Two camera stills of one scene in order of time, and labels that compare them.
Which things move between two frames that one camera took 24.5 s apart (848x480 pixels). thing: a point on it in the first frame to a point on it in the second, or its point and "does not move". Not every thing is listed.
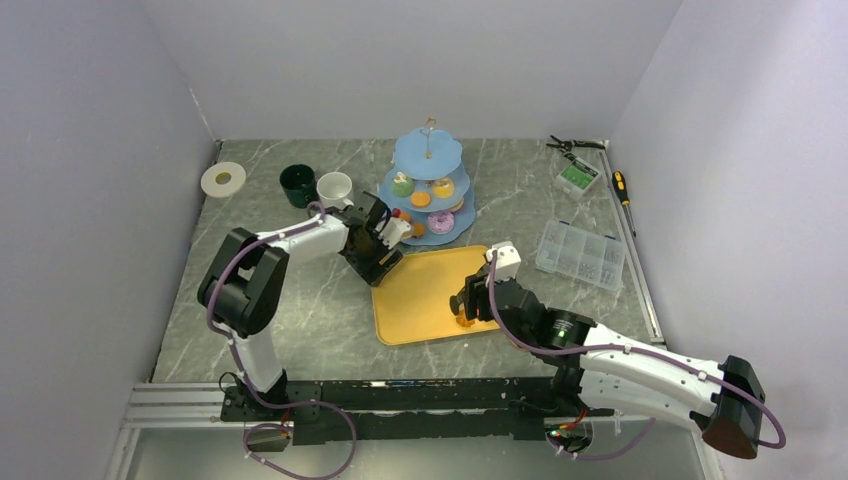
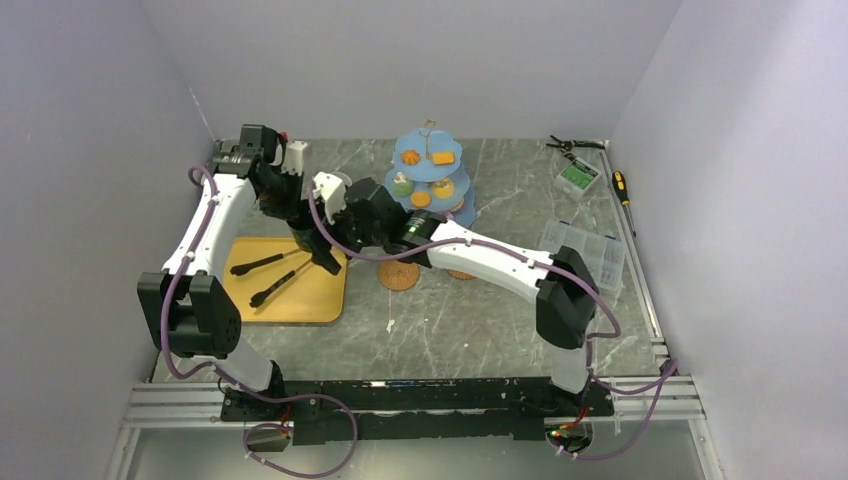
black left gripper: [366, 269] to [290, 211]
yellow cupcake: [443, 188] does not move
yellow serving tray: [413, 301] to [315, 295]
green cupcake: [402, 185] does not move
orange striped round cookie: [465, 322] to [410, 157]
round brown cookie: [420, 199] does not move
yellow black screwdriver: [619, 185] does not move
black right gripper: [476, 288] to [325, 236]
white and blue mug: [333, 188] does not move
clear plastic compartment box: [582, 254] does not move
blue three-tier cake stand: [428, 186] does not move
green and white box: [577, 178] does not move
